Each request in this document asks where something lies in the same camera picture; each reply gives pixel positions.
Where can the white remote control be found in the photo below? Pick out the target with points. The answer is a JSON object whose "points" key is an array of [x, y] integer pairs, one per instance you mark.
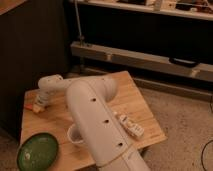
{"points": [[132, 128]]}

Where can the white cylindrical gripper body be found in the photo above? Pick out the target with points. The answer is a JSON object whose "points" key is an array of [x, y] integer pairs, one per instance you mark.
{"points": [[43, 98]]}

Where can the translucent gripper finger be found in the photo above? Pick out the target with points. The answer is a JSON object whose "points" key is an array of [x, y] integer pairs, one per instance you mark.
{"points": [[38, 109]]}

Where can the cluttered shelf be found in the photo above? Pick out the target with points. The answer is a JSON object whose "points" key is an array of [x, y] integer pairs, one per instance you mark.
{"points": [[148, 9]]}

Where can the metal pole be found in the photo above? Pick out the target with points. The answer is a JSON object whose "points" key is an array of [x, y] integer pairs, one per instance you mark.
{"points": [[81, 37]]}

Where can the orange pepper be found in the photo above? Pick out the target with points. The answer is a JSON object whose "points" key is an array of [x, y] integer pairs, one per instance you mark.
{"points": [[29, 107]]}

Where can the green plate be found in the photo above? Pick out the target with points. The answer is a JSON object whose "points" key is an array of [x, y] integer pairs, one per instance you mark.
{"points": [[38, 152]]}

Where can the grey case with handle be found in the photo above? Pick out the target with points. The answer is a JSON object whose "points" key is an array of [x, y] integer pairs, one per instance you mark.
{"points": [[140, 60]]}

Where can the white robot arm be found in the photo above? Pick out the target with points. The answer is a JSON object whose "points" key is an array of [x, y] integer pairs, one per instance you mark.
{"points": [[105, 136]]}

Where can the wooden table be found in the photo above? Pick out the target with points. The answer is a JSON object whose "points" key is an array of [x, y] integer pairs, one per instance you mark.
{"points": [[56, 119]]}

